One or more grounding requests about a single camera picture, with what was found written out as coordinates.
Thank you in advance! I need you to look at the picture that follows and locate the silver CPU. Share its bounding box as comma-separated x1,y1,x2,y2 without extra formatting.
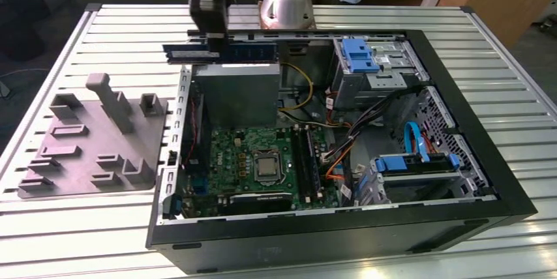
255,157,282,177

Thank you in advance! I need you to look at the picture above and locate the black graphics card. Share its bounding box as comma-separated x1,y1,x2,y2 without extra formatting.
216,190,294,216

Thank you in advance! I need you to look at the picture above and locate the blue plastic drive latch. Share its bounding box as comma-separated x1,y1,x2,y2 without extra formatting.
341,38,381,74

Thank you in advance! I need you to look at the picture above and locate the black PC case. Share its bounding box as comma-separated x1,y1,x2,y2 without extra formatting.
146,29,538,275

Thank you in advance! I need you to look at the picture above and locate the hard disk in blue carrier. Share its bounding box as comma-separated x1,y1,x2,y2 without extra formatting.
371,153,461,175

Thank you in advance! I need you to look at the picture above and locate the metal drive cage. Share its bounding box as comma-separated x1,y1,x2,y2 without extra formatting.
333,36,431,110

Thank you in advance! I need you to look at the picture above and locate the blue RAM stick white label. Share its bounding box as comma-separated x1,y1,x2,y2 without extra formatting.
163,43,279,65

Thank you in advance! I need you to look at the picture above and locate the grey parts rack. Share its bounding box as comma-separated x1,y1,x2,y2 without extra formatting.
16,72,171,199

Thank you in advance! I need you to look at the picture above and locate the green motherboard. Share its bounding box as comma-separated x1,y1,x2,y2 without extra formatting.
176,125,349,218

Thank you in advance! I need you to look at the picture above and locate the black cable bundle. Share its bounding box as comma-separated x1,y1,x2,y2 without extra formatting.
323,85,430,162

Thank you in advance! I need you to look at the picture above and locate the orange wire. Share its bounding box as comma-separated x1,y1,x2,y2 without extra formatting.
326,158,349,181

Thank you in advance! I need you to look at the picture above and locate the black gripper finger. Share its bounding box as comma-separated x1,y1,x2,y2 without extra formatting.
191,8,231,62

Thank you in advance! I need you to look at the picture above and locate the grey power supply unit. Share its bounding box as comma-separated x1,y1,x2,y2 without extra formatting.
194,62,282,128

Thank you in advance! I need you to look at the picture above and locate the blue flat data cable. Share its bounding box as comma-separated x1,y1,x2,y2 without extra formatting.
403,121,431,162

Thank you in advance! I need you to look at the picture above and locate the yellow wire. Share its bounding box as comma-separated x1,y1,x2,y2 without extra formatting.
278,62,314,112

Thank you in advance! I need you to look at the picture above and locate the dark RAM stick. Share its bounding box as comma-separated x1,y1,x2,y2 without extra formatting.
306,128,326,202

